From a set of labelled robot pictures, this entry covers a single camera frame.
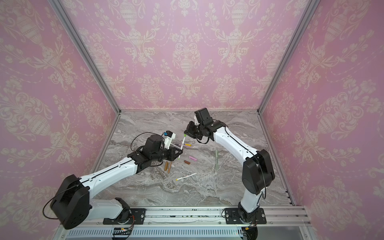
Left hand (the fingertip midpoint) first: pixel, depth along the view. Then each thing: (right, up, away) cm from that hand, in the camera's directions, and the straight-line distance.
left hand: (182, 153), depth 80 cm
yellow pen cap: (+3, +1, +20) cm, 20 cm away
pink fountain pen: (+2, +1, +20) cm, 20 cm away
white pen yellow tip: (+1, -15, +8) cm, 17 cm away
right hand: (+1, +11, +3) cm, 12 cm away
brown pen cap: (+1, -8, +13) cm, 15 cm away
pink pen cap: (+5, -6, +15) cm, 17 cm away
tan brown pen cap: (-11, -10, +11) cm, 19 cm away
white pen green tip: (-1, +3, +1) cm, 3 cm away
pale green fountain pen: (+21, -4, +16) cm, 27 cm away
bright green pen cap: (+1, +9, +3) cm, 10 cm away
